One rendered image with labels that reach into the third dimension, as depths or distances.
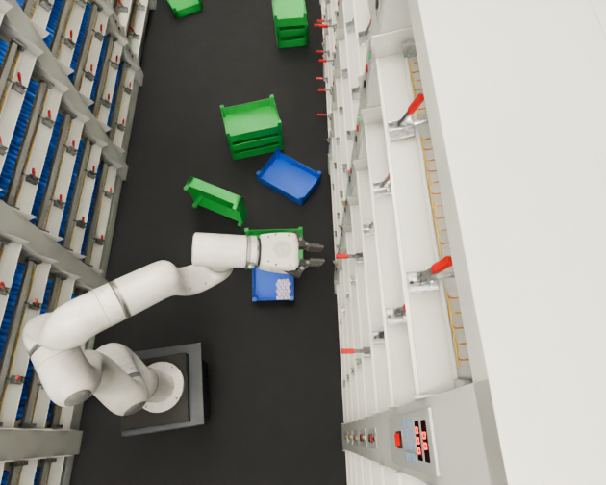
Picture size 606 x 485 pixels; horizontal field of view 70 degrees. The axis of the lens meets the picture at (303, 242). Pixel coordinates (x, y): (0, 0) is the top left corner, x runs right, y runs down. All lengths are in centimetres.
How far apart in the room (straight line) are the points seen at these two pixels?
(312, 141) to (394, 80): 180
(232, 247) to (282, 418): 118
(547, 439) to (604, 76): 38
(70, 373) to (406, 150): 85
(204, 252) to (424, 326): 60
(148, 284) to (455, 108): 75
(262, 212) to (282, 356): 78
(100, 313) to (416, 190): 68
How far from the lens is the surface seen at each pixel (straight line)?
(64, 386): 113
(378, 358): 100
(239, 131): 249
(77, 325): 101
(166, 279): 103
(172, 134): 278
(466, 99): 50
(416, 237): 68
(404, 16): 85
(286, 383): 211
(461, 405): 45
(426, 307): 64
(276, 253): 109
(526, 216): 44
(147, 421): 190
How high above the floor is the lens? 209
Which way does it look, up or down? 66 degrees down
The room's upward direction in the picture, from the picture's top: 2 degrees counter-clockwise
